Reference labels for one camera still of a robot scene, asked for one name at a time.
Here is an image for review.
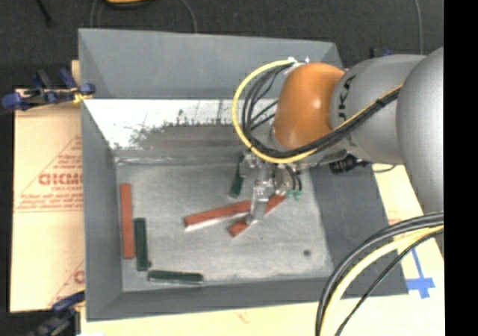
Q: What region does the red-brown flat block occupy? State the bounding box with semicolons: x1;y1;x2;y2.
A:
182;199;252;233
227;193;287;239
119;182;136;260

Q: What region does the black cylinder on white bracket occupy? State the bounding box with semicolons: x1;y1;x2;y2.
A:
300;149;373;175

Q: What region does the grey metal bin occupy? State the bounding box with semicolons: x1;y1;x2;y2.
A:
77;28;409;320

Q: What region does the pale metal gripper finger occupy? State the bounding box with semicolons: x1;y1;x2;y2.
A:
245;187;270;225

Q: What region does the dark green flat block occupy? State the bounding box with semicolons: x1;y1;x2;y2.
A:
133;217;152;273
146;269;205;287
228;155;246;200

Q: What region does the brown cardboard board red print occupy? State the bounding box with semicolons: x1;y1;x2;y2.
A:
9;60;87;313

